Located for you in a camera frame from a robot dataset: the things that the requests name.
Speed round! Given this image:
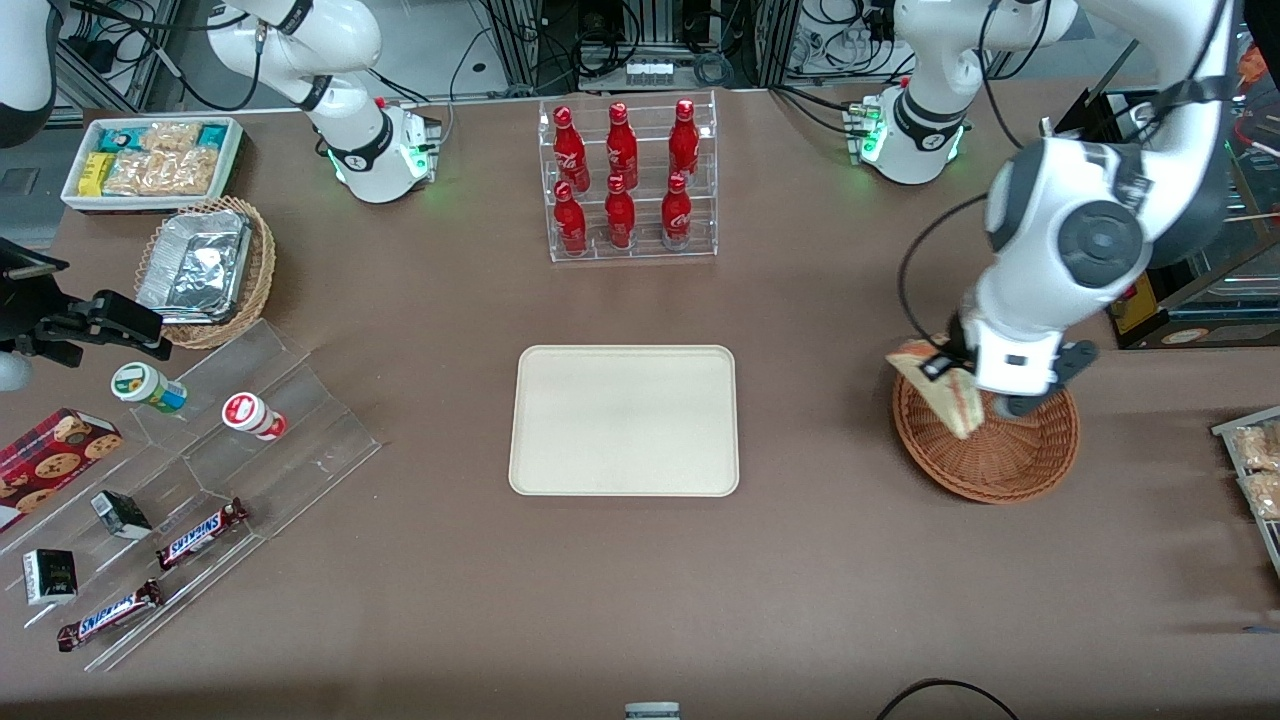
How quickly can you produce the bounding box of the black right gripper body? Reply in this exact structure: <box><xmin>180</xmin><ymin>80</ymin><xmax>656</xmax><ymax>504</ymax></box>
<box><xmin>0</xmin><ymin>238</ymin><xmax>97</xmax><ymax>367</ymax></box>

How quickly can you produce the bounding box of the triangular sandwich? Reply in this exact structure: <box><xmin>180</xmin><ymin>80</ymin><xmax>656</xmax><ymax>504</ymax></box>
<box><xmin>886</xmin><ymin>340</ymin><xmax>987</xmax><ymax>442</ymax></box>

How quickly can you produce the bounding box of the round brown wicker basket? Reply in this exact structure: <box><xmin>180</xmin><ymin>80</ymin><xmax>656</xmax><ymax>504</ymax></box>
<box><xmin>892</xmin><ymin>345</ymin><xmax>1081</xmax><ymax>504</ymax></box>

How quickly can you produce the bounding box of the silver foil tray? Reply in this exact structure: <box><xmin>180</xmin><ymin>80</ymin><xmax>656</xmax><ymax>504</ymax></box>
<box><xmin>137</xmin><ymin>208</ymin><xmax>253</xmax><ymax>326</ymax></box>

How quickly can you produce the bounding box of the light tan wicker basket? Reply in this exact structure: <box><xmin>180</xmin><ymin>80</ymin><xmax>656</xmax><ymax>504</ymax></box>
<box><xmin>135</xmin><ymin>196</ymin><xmax>277</xmax><ymax>350</ymax></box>

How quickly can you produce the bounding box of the metal tray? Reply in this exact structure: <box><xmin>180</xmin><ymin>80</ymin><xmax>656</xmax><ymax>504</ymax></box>
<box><xmin>1211</xmin><ymin>405</ymin><xmax>1280</xmax><ymax>581</ymax></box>

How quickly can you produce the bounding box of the beige rectangular plastic tray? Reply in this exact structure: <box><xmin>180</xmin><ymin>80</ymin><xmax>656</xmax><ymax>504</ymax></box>
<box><xmin>508</xmin><ymin>345</ymin><xmax>740</xmax><ymax>498</ymax></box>

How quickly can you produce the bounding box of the green lid cup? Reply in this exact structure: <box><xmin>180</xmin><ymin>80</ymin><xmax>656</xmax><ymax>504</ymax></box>
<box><xmin>110</xmin><ymin>362</ymin><xmax>189</xmax><ymax>415</ymax></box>

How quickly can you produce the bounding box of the white snack bin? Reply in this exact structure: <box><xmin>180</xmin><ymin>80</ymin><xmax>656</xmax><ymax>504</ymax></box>
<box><xmin>60</xmin><ymin>116</ymin><xmax>247</xmax><ymax>215</ymax></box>

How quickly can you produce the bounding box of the large clear cracker bag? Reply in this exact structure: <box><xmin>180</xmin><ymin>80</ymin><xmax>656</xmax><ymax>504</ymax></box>
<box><xmin>104</xmin><ymin>148</ymin><xmax>219</xmax><ymax>197</ymax></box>

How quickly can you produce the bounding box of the red lid cup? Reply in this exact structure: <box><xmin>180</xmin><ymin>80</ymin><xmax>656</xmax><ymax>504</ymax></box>
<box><xmin>221</xmin><ymin>392</ymin><xmax>289</xmax><ymax>442</ymax></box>

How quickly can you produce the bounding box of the red cookie box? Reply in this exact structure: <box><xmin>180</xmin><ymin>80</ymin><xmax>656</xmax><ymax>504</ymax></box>
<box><xmin>0</xmin><ymin>408</ymin><xmax>124</xmax><ymax>532</ymax></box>

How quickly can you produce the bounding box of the small clear cracker bag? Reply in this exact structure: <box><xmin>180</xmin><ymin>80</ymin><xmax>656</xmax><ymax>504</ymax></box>
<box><xmin>140</xmin><ymin>122</ymin><xmax>201</xmax><ymax>153</ymax></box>

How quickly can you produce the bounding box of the small black box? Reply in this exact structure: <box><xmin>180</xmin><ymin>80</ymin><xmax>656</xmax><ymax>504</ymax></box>
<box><xmin>22</xmin><ymin>548</ymin><xmax>79</xmax><ymax>607</ymax></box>
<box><xmin>90</xmin><ymin>490</ymin><xmax>153</xmax><ymax>541</ymax></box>

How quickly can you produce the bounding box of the clear acrylic tiered stand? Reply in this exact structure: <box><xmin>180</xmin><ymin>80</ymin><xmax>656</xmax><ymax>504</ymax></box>
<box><xmin>0</xmin><ymin>318</ymin><xmax>383</xmax><ymax>673</ymax></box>

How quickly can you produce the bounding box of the brown snickers bar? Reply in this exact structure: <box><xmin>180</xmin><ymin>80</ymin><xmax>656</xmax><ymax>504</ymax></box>
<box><xmin>56</xmin><ymin>578</ymin><xmax>164</xmax><ymax>653</ymax></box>
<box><xmin>155</xmin><ymin>498</ymin><xmax>249</xmax><ymax>571</ymax></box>

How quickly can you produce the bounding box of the black display warmer machine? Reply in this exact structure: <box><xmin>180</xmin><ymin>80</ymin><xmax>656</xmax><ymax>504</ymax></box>
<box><xmin>1040</xmin><ymin>85</ymin><xmax>1280</xmax><ymax>351</ymax></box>

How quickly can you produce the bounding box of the clear bagged snack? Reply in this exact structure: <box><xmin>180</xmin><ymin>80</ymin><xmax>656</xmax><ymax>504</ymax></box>
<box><xmin>1240</xmin><ymin>472</ymin><xmax>1280</xmax><ymax>522</ymax></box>
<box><xmin>1230</xmin><ymin>423</ymin><xmax>1280</xmax><ymax>472</ymax></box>

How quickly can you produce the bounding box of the red cola bottle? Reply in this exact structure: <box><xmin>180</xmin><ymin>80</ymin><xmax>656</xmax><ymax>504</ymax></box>
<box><xmin>553</xmin><ymin>180</ymin><xmax>589</xmax><ymax>256</ymax></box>
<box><xmin>604</xmin><ymin>175</ymin><xmax>637</xmax><ymax>251</ymax></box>
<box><xmin>605</xmin><ymin>102</ymin><xmax>639</xmax><ymax>189</ymax></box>
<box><xmin>553</xmin><ymin>106</ymin><xmax>591</xmax><ymax>193</ymax></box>
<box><xmin>668</xmin><ymin>98</ymin><xmax>701</xmax><ymax>181</ymax></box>
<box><xmin>661</xmin><ymin>172</ymin><xmax>694</xmax><ymax>249</ymax></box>

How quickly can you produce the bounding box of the clear acrylic bottle rack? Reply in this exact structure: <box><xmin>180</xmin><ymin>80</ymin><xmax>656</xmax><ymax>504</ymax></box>
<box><xmin>538</xmin><ymin>90</ymin><xmax>719</xmax><ymax>264</ymax></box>

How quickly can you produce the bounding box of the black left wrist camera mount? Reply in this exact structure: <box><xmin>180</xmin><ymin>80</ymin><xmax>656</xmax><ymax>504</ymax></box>
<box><xmin>1056</xmin><ymin>340</ymin><xmax>1099</xmax><ymax>389</ymax></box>

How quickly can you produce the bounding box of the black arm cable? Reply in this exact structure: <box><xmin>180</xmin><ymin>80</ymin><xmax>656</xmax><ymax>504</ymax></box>
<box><xmin>896</xmin><ymin>193</ymin><xmax>991</xmax><ymax>353</ymax></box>

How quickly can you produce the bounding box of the black loop cable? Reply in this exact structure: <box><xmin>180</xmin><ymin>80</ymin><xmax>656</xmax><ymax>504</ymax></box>
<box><xmin>876</xmin><ymin>678</ymin><xmax>1021</xmax><ymax>720</ymax></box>

